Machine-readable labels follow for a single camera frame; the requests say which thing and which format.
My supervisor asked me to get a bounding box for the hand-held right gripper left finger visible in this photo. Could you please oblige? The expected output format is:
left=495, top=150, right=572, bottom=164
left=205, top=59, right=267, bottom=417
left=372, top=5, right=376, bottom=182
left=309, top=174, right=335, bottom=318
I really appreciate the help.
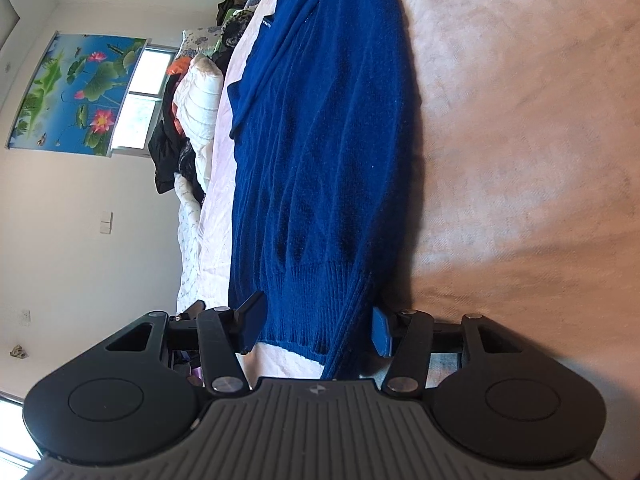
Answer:
left=102, top=290, right=267, bottom=397

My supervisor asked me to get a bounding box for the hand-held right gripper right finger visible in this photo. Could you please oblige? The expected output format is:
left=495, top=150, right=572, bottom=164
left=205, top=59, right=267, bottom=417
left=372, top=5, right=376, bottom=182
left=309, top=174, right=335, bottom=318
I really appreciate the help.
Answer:
left=371, top=306, right=528, bottom=397

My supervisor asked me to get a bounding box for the blue knit sweater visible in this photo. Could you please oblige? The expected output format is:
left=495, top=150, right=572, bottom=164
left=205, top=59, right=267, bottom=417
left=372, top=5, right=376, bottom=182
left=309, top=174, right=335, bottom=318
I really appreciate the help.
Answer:
left=227, top=0, right=427, bottom=382

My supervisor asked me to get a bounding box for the pile of dark clothes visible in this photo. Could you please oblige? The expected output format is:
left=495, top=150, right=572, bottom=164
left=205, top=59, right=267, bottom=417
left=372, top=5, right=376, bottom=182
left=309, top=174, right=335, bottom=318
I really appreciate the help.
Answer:
left=216, top=0, right=262, bottom=58

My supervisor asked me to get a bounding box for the white printed quilt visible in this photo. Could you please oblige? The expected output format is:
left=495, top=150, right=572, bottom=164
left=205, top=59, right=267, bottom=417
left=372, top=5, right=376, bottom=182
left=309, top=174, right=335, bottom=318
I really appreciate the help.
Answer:
left=174, top=172, right=210, bottom=315

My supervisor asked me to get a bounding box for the black jacket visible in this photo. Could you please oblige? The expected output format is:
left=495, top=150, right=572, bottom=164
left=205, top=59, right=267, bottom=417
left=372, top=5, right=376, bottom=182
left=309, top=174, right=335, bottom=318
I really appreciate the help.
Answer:
left=148, top=105, right=207, bottom=197

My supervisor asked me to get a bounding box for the pink blanket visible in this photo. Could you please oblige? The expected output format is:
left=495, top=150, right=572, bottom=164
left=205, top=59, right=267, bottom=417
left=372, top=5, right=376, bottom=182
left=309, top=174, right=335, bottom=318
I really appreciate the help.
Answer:
left=176, top=0, right=640, bottom=397

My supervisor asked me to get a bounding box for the white puffer jacket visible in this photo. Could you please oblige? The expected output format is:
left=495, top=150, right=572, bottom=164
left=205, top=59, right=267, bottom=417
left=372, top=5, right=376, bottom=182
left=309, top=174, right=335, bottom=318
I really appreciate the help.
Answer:
left=172, top=52, right=225, bottom=188

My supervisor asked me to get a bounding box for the window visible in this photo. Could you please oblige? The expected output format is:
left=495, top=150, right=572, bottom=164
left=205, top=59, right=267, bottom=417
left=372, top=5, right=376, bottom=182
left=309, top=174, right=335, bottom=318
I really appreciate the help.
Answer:
left=112, top=46, right=179, bottom=157

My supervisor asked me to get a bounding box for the orange garment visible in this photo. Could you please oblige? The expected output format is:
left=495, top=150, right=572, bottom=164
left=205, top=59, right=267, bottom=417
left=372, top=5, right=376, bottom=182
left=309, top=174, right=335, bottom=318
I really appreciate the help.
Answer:
left=166, top=57, right=195, bottom=133

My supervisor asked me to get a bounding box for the floral pillow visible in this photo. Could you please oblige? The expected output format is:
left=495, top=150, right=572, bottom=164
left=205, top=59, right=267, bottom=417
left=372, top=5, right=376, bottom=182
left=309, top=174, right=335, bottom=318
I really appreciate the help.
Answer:
left=181, top=26, right=223, bottom=61

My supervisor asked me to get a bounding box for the lotus flower window blind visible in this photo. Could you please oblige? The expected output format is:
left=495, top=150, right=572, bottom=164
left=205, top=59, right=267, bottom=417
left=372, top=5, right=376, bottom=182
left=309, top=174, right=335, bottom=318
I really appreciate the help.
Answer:
left=5, top=31, right=152, bottom=157

